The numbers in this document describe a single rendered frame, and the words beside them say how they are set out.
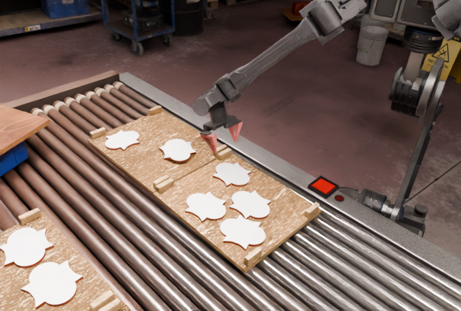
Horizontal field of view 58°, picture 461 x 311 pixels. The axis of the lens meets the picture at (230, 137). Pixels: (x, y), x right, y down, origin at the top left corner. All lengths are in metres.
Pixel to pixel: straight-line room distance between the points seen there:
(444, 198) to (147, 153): 2.22
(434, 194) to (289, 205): 1.96
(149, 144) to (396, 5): 1.02
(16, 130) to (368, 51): 4.00
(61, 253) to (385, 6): 1.32
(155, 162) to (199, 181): 0.19
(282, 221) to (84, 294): 0.58
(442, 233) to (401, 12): 1.64
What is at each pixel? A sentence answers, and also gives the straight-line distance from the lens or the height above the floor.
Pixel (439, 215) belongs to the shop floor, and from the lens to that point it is 3.04.
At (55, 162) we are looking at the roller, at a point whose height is 0.92.
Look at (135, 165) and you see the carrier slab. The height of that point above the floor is 0.94.
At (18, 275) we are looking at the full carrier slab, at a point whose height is 0.94.
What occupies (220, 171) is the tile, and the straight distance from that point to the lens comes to 1.44.
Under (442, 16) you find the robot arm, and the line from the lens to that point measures 1.14.
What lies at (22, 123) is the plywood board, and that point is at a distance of 1.63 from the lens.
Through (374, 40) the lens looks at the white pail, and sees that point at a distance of 4.88.
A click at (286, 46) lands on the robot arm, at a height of 1.42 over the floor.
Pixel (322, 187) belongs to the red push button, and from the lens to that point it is 1.46.
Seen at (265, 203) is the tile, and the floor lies 0.95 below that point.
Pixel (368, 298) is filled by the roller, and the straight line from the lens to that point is 1.20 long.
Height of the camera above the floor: 1.83
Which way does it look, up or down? 33 degrees down
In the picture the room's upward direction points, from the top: 3 degrees clockwise
